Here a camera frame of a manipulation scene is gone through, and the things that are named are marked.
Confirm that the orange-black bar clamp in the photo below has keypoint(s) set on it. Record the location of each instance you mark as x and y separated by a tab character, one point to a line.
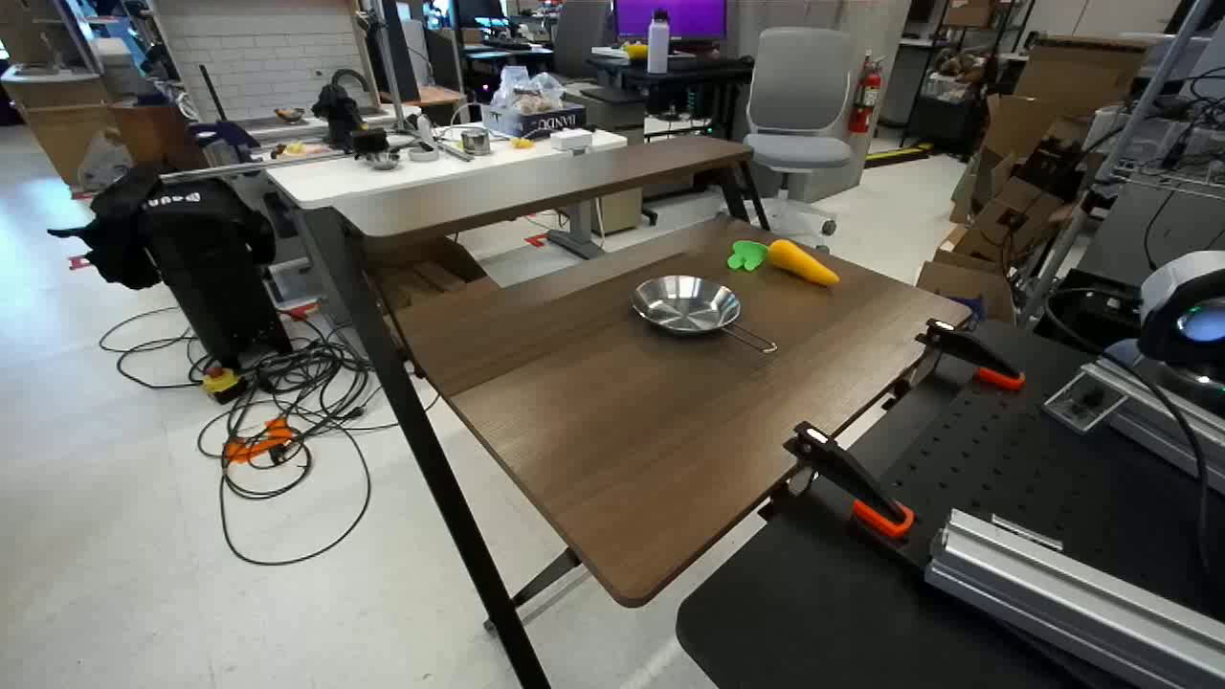
870	502
990	365

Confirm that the cardboard boxes pile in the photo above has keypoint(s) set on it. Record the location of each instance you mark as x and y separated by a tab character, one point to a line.
1038	151

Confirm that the far orange-black bar clamp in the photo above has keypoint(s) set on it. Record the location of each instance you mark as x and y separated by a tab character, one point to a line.
990	365

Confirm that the purple monitor screen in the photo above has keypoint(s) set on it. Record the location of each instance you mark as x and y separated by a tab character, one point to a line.
687	15

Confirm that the grey office chair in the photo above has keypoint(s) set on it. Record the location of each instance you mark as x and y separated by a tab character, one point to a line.
797	125

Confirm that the silver metal pan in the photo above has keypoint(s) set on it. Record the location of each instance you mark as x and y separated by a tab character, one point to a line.
693	308

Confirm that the aluminium extrusion rail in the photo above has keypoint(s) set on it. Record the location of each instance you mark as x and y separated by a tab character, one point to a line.
1073	605

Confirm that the red fire extinguisher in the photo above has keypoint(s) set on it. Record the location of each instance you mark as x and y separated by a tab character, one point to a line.
866	95

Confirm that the black perforated table mat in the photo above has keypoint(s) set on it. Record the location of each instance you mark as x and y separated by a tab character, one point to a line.
819	602

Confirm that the near orange-black bar clamp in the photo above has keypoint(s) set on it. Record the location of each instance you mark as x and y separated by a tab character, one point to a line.
870	502

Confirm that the black bag on stand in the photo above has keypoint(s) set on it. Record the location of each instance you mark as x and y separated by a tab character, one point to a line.
205	244

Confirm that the orange plug connector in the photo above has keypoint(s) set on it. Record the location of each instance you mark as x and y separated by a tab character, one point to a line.
273	437

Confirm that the white bottle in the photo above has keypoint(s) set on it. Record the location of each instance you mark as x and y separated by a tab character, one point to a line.
659	38

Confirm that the white-black robot base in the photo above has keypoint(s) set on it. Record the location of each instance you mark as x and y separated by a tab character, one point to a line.
1165	383

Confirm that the orange plush carrot toy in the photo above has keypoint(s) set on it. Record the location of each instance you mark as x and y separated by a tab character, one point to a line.
781	254

